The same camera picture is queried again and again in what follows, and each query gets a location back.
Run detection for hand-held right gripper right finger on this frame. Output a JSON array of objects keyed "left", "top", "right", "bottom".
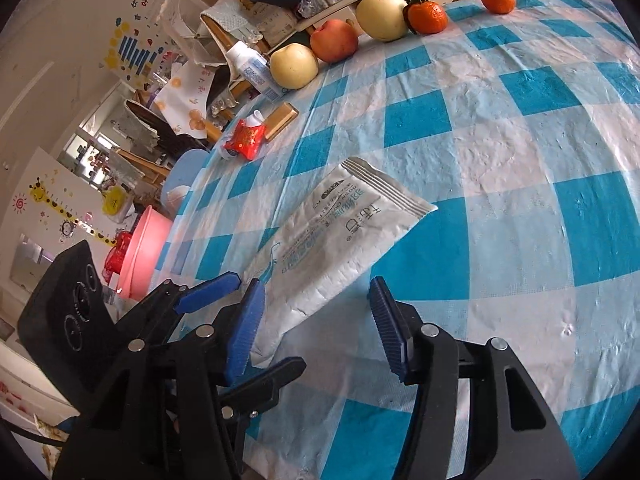
[{"left": 369, "top": 275, "right": 582, "bottom": 480}]

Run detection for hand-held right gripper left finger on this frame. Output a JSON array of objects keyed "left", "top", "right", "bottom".
[{"left": 52, "top": 279, "right": 267, "bottom": 480}]

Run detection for blue white checkered tablecloth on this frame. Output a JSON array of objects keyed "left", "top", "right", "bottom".
[{"left": 165, "top": 0, "right": 640, "bottom": 480}]

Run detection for yellow pear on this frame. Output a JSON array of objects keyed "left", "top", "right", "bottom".
[
  {"left": 356, "top": 0, "right": 408, "bottom": 42},
  {"left": 270, "top": 43, "right": 319, "bottom": 90}
]

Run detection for red gift boxes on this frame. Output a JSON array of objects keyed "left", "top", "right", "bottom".
[{"left": 102, "top": 230, "right": 132, "bottom": 286}]

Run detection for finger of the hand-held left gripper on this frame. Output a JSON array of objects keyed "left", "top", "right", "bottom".
[
  {"left": 216, "top": 356, "right": 307, "bottom": 443},
  {"left": 117, "top": 271, "right": 242, "bottom": 346}
]

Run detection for yellow bag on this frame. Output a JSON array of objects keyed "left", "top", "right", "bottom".
[{"left": 102, "top": 186, "right": 132, "bottom": 216}]

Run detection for white bottle blue label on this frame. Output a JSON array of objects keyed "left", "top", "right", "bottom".
[{"left": 225, "top": 41, "right": 283, "bottom": 101}]

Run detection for gold rectangular box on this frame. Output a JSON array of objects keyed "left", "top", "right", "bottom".
[{"left": 265, "top": 102, "right": 299, "bottom": 142}]

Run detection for giraffe height wall sticker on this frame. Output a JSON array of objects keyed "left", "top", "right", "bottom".
[{"left": 27, "top": 180, "right": 118, "bottom": 248}]

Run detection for white orange print tablecloth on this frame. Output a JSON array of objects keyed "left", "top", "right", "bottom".
[{"left": 152, "top": 62, "right": 221, "bottom": 136}]

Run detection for red snack packet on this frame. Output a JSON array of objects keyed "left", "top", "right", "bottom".
[{"left": 222, "top": 119, "right": 266, "bottom": 161}]

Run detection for blue yellow wall sticker chart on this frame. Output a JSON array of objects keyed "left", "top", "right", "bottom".
[{"left": 102, "top": 22, "right": 161, "bottom": 81}]

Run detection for red apple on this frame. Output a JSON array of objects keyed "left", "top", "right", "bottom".
[{"left": 310, "top": 19, "right": 359, "bottom": 64}]

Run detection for pink plastic basin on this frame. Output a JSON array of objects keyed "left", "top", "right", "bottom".
[{"left": 119, "top": 205, "right": 175, "bottom": 301}]

